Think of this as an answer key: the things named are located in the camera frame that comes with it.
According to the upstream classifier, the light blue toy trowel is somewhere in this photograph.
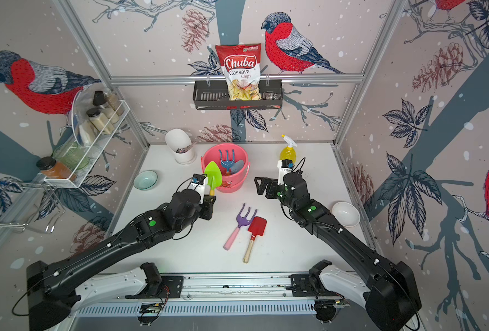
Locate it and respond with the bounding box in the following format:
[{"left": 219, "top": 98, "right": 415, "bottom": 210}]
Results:
[{"left": 229, "top": 160, "right": 244, "bottom": 175}]

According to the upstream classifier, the pink plastic bucket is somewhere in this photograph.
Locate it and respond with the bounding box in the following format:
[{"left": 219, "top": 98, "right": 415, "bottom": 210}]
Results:
[{"left": 201, "top": 143, "right": 251, "bottom": 193}]

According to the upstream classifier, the blue toy fork yellow handle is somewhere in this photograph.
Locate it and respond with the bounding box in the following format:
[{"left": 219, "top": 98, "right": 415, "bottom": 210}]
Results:
[{"left": 219, "top": 149, "right": 236, "bottom": 175}]

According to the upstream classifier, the yellow spray bottle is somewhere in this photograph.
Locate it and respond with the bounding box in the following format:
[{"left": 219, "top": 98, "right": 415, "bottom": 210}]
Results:
[{"left": 280, "top": 135, "right": 298, "bottom": 164}]

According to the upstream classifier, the purple toy rake pink handle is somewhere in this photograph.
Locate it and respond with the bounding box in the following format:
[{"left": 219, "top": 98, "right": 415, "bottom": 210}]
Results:
[{"left": 223, "top": 204, "right": 258, "bottom": 250}]

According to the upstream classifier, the green toy shovel yellow handle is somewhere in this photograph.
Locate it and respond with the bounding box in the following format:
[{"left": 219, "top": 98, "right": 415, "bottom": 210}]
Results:
[{"left": 204, "top": 161, "right": 222, "bottom": 196}]

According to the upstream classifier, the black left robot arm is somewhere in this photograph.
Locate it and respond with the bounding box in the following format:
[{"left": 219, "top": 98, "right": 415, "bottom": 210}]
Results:
[{"left": 26, "top": 189, "right": 216, "bottom": 330}]

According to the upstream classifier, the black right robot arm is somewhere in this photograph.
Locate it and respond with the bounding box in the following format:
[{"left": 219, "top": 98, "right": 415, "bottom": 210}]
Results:
[{"left": 254, "top": 170, "right": 422, "bottom": 330}]

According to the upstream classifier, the light green bowl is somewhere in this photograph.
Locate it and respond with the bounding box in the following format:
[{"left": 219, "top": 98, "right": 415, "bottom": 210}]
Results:
[{"left": 133, "top": 170, "right": 158, "bottom": 190}]

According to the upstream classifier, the white bowl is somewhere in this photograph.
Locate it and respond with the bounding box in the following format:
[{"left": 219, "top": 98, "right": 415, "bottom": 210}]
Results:
[{"left": 331, "top": 201, "right": 361, "bottom": 228}]

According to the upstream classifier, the white ceramic cup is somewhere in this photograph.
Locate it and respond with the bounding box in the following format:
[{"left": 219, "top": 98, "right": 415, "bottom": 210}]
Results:
[{"left": 165, "top": 128, "right": 196, "bottom": 165}]

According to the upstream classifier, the red Chuba chips bag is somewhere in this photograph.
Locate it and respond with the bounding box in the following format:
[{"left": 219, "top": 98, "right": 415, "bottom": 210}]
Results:
[{"left": 215, "top": 44, "right": 262, "bottom": 102}]

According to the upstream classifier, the green glass jar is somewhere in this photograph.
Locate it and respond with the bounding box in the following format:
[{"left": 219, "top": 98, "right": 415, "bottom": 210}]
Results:
[{"left": 53, "top": 142, "right": 89, "bottom": 171}]

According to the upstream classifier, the spice bottle black cap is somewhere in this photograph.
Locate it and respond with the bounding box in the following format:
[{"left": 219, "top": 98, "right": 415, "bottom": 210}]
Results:
[
  {"left": 93, "top": 90, "right": 120, "bottom": 124},
  {"left": 86, "top": 108, "right": 114, "bottom": 135}
]

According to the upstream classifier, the orange jar black lid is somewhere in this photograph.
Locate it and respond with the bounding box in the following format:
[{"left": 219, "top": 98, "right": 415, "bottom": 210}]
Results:
[{"left": 36, "top": 157, "right": 73, "bottom": 179}]

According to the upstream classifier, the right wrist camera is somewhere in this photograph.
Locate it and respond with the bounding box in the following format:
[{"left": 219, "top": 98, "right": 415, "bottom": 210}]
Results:
[{"left": 277, "top": 159, "right": 295, "bottom": 186}]

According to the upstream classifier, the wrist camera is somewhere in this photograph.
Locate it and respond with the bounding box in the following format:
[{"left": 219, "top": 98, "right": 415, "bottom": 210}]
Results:
[
  {"left": 277, "top": 159, "right": 295, "bottom": 186},
  {"left": 188, "top": 174, "right": 208, "bottom": 204}
]

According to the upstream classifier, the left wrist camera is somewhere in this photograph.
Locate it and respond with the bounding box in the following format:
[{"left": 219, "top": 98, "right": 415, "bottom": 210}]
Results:
[{"left": 188, "top": 174, "right": 208, "bottom": 204}]

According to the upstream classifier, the red toy spade wooden handle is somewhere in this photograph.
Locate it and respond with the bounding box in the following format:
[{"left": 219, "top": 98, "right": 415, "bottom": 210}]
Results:
[{"left": 242, "top": 217, "right": 267, "bottom": 263}]

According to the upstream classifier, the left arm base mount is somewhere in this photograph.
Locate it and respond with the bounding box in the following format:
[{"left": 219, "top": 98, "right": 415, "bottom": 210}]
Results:
[{"left": 125, "top": 262, "right": 185, "bottom": 299}]

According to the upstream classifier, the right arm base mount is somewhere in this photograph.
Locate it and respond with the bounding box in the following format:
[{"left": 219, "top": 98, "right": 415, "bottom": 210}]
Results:
[{"left": 286, "top": 259, "right": 345, "bottom": 299}]

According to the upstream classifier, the black wall basket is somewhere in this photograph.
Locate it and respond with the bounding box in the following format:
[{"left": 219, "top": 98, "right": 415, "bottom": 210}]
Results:
[{"left": 193, "top": 80, "right": 283, "bottom": 110}]

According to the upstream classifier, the white wire wall shelf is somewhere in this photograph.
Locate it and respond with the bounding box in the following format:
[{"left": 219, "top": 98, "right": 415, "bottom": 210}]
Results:
[{"left": 45, "top": 86, "right": 130, "bottom": 188}]

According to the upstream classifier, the chrome wire rack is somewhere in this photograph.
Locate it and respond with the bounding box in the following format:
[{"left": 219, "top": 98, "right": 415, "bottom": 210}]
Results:
[{"left": 0, "top": 180, "right": 66, "bottom": 234}]

